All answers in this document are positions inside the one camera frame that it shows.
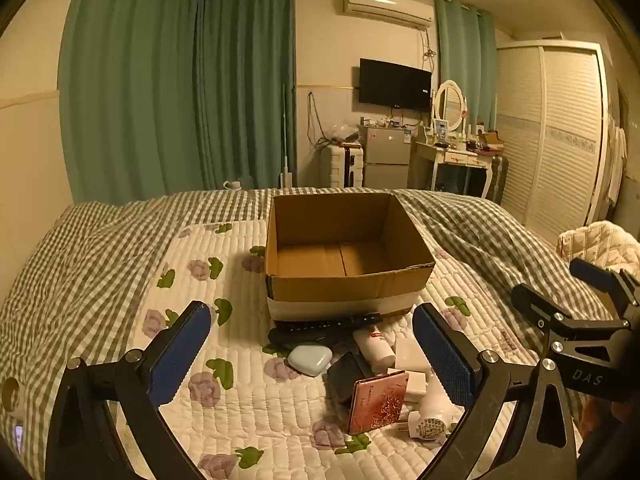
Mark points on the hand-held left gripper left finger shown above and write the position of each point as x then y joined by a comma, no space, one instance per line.
179,357

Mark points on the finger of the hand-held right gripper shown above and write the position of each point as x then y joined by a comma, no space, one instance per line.
597,272
537,307

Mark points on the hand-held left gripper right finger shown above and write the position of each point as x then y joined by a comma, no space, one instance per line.
445,360

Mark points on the cardboard box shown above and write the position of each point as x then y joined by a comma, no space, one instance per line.
345,280

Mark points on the cream quilted cushion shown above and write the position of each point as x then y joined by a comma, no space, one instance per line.
600,242

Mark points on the flat white box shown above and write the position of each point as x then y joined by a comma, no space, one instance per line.
411,352

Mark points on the small white box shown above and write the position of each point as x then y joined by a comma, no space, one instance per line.
416,385

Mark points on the white rounded bottle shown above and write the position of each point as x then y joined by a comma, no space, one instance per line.
435,400

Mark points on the white charger plug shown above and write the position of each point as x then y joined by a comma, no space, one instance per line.
427,427

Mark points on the white bottle with red label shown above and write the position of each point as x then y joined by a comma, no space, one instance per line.
374,347

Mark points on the pink floral compact case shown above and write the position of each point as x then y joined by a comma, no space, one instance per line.
377,402

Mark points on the white floral quilt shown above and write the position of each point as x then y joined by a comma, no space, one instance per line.
240,410

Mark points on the small black box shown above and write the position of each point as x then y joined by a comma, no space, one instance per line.
347,375

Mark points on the black remote control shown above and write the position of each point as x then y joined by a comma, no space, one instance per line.
350,320

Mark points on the hanging white towel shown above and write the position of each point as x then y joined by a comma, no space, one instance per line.
617,160

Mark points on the black flat case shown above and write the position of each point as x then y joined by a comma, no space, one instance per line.
295,336

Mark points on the light blue rounded case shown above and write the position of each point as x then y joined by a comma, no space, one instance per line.
310,359

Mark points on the dark suitcase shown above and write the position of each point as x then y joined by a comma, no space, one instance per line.
498,177

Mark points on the grey checked blanket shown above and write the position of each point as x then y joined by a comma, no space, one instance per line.
75,270

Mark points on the white louvred wardrobe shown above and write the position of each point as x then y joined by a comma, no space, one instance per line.
555,135

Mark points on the brown box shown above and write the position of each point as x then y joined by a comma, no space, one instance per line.
490,141

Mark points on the white dressing table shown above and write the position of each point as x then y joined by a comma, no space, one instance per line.
452,157

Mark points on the white cup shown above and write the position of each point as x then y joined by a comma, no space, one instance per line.
231,184

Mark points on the silver mini fridge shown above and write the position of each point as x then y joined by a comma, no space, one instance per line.
386,155

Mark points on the white suitcase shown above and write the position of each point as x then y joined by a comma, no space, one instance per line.
342,166

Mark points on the white oval mirror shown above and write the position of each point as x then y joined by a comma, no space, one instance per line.
450,102

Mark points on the white pole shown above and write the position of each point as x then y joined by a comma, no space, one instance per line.
285,150

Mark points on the narrow green curtain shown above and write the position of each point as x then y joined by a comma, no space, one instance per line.
465,70

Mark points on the green window curtain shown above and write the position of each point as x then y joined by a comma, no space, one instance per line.
245,85
130,90

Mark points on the white air conditioner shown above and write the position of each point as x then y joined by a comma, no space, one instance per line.
387,7

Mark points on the small photo frame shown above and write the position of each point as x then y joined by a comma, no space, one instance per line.
441,127

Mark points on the black wall television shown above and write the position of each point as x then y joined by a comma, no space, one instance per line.
395,84

